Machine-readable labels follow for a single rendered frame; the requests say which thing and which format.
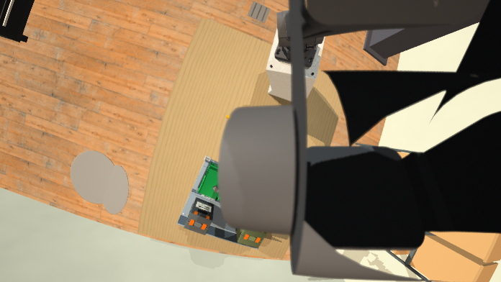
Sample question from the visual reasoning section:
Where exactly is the green open bin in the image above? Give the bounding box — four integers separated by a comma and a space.
197, 163, 219, 201

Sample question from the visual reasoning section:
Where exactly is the olive green tool case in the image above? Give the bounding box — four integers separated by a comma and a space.
236, 229, 266, 248

